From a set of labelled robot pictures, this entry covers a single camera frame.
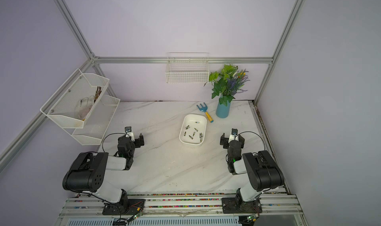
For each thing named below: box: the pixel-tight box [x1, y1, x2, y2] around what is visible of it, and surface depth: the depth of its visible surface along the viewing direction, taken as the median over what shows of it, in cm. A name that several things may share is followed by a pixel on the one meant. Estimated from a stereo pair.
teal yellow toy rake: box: [196, 102, 214, 123], surface depth 117 cm
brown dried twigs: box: [93, 86, 102, 103], surface depth 83 cm
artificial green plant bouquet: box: [203, 63, 251, 107], surface depth 90 cm
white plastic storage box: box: [178, 113, 208, 148], surface depth 106 cm
